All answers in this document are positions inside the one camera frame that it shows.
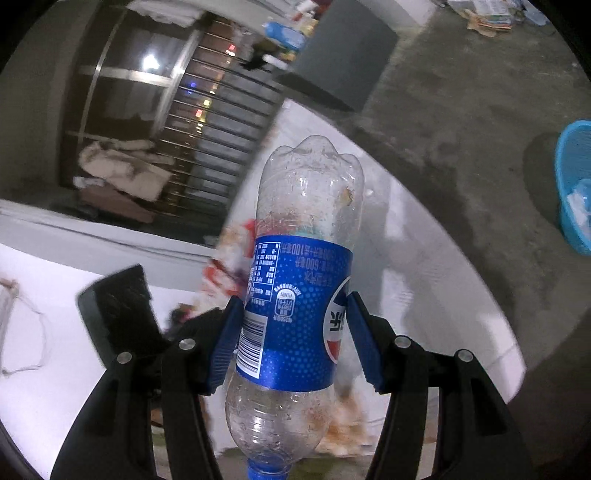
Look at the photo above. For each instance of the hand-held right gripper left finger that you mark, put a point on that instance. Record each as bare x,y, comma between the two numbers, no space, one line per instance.
226,344

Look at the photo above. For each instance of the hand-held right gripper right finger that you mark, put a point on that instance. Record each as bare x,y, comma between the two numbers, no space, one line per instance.
365,344

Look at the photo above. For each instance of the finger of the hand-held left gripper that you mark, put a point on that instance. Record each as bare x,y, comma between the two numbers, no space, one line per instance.
120,309

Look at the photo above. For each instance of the clear plastic bottle blue label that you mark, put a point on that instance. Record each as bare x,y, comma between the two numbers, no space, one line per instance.
295,323

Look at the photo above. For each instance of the red and white wrapper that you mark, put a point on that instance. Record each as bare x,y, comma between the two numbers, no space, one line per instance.
231,263

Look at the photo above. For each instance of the metal window grille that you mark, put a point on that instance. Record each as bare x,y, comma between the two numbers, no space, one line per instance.
217,115

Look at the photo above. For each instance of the blue plastic basket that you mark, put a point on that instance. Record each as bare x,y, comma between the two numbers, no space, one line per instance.
570,184

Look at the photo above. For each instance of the grey cabinet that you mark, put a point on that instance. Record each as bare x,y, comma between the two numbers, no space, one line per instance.
341,50

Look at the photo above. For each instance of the blue plastic bag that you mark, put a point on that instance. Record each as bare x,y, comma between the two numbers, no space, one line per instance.
284,34

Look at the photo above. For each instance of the pile of papers and boxes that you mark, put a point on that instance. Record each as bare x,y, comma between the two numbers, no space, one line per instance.
489,16

